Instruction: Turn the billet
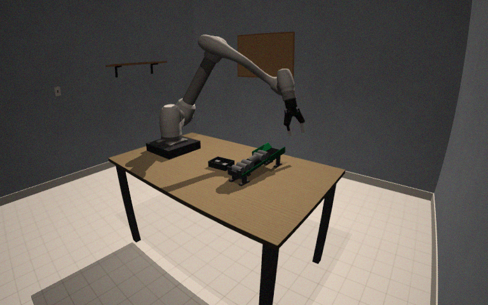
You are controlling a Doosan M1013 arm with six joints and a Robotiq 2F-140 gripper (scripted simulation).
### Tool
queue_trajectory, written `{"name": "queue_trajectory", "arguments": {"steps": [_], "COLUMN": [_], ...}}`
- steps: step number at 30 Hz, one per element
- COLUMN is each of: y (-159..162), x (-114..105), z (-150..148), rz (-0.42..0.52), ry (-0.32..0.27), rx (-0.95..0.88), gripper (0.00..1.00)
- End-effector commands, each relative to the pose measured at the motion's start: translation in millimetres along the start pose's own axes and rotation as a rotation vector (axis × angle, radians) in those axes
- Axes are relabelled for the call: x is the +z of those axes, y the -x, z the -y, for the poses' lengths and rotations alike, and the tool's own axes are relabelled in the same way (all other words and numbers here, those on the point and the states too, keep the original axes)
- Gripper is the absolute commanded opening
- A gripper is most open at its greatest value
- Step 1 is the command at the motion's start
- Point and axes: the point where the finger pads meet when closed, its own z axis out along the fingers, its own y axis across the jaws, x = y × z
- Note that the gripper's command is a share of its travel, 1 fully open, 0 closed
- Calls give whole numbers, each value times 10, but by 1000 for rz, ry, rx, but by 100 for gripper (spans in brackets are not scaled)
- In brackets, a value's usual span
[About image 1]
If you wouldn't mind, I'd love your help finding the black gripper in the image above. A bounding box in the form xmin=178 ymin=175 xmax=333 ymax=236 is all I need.
xmin=284 ymin=99 xmax=306 ymax=136

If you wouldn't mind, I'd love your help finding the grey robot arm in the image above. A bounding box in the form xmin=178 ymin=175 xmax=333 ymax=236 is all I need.
xmin=156 ymin=35 xmax=296 ymax=147

